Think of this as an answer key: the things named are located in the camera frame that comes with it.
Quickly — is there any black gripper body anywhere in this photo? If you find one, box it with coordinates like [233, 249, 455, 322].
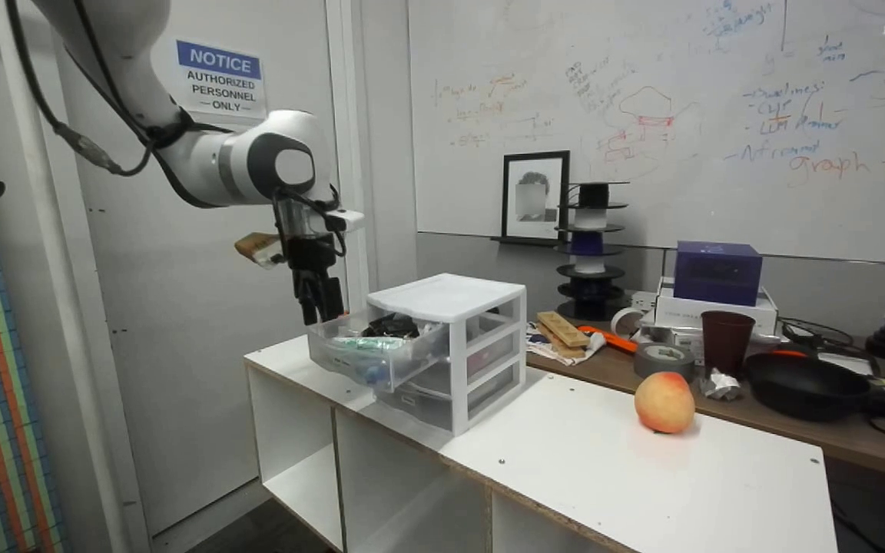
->
[281, 214, 347, 286]

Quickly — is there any clear plastic drawer with clutter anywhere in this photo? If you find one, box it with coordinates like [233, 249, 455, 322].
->
[303, 310, 455, 395]

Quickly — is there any black tangled clutter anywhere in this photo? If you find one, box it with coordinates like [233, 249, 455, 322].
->
[359, 310, 423, 342]

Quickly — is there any blue white notice sign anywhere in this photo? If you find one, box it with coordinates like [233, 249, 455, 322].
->
[156, 38, 275, 122]

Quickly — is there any black framed portrait picture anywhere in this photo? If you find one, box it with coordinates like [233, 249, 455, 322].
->
[499, 149, 576, 249]

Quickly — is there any wooden block brush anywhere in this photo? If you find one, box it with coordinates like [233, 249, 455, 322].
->
[534, 308, 592, 358]

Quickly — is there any white pvc pipe stand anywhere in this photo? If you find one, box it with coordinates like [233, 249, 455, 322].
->
[0, 0, 150, 553]

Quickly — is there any stack of black spools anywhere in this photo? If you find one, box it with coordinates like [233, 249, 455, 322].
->
[554, 177, 632, 322]

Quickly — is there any white cubby shelf table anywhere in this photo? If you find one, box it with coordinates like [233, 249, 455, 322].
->
[243, 336, 841, 553]

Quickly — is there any grey tape roll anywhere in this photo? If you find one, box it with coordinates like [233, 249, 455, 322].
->
[629, 342, 700, 385]

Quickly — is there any peach fruit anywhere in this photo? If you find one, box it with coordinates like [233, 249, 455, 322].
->
[629, 368, 700, 439]

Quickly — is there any purple box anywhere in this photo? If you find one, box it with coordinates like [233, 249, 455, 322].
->
[670, 241, 766, 308]

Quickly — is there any scribbled whiteboard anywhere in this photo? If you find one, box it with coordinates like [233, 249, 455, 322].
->
[406, 0, 885, 270]

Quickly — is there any dark brown cup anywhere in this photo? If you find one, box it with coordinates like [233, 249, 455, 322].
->
[698, 308, 760, 385]

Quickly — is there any white cardboard box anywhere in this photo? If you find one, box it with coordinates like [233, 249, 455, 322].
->
[655, 286, 780, 342]

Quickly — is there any black frying pan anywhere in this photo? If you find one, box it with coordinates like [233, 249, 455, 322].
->
[743, 346, 885, 428]

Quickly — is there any tan wrist camera box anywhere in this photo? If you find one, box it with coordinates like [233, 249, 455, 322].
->
[232, 231, 286, 268]

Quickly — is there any white three-drawer organizer frame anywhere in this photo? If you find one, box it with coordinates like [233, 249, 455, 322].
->
[363, 270, 533, 439]

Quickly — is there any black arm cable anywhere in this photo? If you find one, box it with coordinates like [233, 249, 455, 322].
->
[5, 0, 209, 210]

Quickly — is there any orange handled tool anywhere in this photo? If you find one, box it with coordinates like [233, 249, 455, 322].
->
[576, 320, 641, 359]

